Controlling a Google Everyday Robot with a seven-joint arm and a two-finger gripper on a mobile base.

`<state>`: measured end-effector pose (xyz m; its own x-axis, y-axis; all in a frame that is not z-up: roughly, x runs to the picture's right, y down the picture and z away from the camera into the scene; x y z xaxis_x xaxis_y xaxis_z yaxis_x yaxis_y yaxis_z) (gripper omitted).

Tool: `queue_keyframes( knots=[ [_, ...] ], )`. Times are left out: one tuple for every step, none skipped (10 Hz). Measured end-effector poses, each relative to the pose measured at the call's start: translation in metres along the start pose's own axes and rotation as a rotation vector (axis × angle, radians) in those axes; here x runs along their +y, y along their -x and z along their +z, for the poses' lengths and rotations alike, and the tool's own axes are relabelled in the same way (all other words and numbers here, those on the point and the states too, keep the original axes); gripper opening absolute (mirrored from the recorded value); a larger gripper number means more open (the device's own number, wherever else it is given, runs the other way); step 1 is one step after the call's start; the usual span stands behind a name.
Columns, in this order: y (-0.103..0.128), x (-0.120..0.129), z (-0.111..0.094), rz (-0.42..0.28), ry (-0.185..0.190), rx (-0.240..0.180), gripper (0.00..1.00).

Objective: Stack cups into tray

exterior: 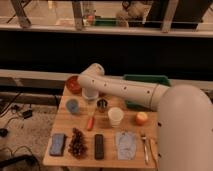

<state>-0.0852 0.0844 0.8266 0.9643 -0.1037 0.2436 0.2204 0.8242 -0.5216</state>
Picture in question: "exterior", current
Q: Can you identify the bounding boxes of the black remote control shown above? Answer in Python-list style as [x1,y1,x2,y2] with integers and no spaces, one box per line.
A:
[94,134,104,160]

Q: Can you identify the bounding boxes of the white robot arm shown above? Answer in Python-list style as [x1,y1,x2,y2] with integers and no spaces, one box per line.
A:
[78,63,213,171]

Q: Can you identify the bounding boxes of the metal spoon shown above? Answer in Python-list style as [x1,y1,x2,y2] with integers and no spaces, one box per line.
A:
[141,134,149,165]

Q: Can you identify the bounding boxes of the bunch of dark grapes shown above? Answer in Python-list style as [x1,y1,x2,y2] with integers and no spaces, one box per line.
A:
[68,128,87,159]

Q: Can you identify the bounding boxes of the orange carrot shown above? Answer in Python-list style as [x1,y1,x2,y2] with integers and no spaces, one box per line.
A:
[86,116,94,131]

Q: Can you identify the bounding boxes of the small metal cup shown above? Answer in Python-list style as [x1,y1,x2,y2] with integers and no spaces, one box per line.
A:
[97,98,108,112]

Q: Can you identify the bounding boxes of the black cables on floor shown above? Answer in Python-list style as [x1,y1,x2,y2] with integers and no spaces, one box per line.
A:
[0,91,34,138]

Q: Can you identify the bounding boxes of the red yellow apple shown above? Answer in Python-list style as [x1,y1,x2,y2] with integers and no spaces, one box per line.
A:
[135,112,148,126]

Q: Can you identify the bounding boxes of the black chair edge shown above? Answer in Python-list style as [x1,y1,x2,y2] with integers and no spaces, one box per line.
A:
[0,155,41,171]

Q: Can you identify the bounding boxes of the white paper cup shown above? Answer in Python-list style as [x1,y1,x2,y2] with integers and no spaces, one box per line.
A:
[108,107,124,127]

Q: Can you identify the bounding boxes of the blue plastic cup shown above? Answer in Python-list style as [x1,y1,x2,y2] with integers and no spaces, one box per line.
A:
[66,99,79,114]

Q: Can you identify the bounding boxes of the blue sponge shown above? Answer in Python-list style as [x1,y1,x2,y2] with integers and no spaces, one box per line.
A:
[49,133,66,156]

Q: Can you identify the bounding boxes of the green plastic tray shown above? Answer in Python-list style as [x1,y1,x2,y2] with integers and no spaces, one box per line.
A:
[123,74,170,111]

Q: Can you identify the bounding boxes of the light blue cloth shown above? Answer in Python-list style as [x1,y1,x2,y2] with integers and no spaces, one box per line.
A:
[115,131,137,160]

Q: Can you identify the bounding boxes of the orange bowl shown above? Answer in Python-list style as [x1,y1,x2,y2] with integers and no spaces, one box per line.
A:
[65,76,81,94]

